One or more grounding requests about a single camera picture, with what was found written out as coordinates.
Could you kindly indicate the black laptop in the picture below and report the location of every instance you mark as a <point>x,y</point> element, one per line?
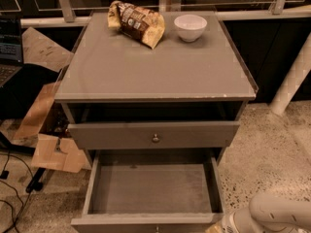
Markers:
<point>11,51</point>

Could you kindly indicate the brown cardboard box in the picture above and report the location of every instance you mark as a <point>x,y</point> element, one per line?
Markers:
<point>45,121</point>

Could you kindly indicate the metal railing frame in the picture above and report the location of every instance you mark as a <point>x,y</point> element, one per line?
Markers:
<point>71,13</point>

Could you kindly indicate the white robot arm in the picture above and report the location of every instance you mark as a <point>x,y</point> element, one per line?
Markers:
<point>267,213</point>

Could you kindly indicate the grey drawer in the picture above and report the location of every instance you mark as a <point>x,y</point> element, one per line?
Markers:
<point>151,194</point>
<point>154,135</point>

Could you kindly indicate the white diagonal post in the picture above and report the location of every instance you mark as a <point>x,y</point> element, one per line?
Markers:
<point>294,79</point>

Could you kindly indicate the brown chip bag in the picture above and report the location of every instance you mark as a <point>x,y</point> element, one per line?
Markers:
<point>141,24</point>

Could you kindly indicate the grey drawer cabinet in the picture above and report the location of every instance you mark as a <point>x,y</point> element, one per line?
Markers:
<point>113,79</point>

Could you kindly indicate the white bowl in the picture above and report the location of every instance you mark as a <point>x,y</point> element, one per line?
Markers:
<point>190,27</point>

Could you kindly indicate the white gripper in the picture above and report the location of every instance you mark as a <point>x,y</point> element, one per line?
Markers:
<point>235,221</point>

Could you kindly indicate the grey top drawer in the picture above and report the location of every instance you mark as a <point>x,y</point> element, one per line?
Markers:
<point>154,135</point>

